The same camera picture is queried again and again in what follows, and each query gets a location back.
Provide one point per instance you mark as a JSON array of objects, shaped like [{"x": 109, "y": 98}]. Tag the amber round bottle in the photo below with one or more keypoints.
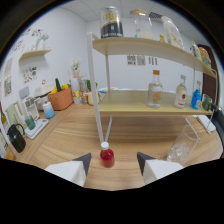
[{"x": 162, "y": 38}]

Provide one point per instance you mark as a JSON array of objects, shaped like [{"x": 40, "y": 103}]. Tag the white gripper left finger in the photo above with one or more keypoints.
[{"x": 71, "y": 170}]

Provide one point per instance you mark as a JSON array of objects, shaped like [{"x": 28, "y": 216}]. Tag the large white milk bottle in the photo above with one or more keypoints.
[{"x": 172, "y": 33}]

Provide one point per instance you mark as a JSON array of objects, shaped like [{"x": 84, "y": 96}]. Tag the small red liquid bottle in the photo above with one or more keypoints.
[{"x": 107, "y": 158}]

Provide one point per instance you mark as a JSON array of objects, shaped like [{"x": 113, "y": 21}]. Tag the clear drinking glass with ice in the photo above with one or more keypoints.
[{"x": 181, "y": 150}]

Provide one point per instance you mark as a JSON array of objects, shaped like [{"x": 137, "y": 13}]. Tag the white figurine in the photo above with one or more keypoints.
[{"x": 42, "y": 41}]

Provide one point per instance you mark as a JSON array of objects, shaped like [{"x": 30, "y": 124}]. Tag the white blue cup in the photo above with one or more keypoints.
[{"x": 48, "y": 110}]

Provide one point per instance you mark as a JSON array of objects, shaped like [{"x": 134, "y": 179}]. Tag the green measuring cup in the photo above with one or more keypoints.
[{"x": 30, "y": 122}]

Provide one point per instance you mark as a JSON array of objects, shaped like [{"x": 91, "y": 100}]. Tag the glass bottle green cap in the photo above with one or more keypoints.
[{"x": 195, "y": 50}]

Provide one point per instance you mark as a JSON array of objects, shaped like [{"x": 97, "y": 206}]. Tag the black kettle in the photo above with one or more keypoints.
[{"x": 16, "y": 140}]

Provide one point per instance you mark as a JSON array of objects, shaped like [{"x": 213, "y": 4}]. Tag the green limes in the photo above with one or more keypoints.
[{"x": 206, "y": 103}]

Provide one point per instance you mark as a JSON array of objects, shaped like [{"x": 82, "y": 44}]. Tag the ceiling air vent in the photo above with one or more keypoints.
[{"x": 155, "y": 15}]

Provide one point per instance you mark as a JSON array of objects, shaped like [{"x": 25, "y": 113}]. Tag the white frame wooden shelf rack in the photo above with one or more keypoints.
[{"x": 133, "y": 103}]

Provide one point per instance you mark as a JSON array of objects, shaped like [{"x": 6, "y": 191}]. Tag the tall black yellow can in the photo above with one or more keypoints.
[{"x": 111, "y": 23}]

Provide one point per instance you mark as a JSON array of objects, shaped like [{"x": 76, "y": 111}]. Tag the glass jar cork lid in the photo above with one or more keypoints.
[{"x": 144, "y": 25}]

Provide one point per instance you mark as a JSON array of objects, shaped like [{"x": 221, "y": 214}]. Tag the wooden wall shelf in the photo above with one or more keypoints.
[{"x": 35, "y": 53}]

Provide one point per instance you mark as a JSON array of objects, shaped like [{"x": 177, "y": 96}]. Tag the orange storage basket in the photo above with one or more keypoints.
[{"x": 61, "y": 100}]

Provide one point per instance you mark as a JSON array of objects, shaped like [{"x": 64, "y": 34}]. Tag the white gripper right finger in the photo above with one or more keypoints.
[{"x": 156, "y": 170}]

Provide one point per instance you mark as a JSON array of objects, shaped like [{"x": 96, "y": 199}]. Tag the white flower vase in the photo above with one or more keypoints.
[{"x": 76, "y": 68}]

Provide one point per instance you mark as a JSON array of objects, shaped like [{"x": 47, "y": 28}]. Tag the blue liquid bottle silver cap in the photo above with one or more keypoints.
[{"x": 196, "y": 100}]

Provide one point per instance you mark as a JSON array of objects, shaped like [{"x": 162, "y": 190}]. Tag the clear bottle red label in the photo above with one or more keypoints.
[{"x": 180, "y": 96}]

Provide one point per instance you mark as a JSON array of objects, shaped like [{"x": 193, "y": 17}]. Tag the white pot with lid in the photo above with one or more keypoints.
[{"x": 41, "y": 91}]

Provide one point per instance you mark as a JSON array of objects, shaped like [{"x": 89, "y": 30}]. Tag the white kitchen scale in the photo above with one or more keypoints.
[{"x": 37, "y": 128}]

